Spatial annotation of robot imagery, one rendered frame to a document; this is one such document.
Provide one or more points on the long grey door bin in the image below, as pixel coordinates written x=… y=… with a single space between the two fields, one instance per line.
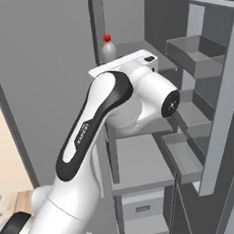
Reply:
x=182 y=157

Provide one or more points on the grey freezer door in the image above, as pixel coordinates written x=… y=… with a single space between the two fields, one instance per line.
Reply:
x=226 y=91

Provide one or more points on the large grey door bin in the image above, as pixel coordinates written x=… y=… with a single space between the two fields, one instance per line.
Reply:
x=197 y=62

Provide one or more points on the medium grey door bin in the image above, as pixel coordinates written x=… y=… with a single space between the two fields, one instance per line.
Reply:
x=194 y=116

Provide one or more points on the grey fridge cabinet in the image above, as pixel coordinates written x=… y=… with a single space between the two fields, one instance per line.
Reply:
x=49 y=67

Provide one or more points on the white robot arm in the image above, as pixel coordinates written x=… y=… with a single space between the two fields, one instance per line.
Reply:
x=91 y=150

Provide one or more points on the clear bottle with red cap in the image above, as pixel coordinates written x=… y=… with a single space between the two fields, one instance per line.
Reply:
x=109 y=52

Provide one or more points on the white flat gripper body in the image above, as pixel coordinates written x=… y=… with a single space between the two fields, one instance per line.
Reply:
x=118 y=63

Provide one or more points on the white fridge drawer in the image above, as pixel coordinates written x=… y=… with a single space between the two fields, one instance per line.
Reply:
x=143 y=204

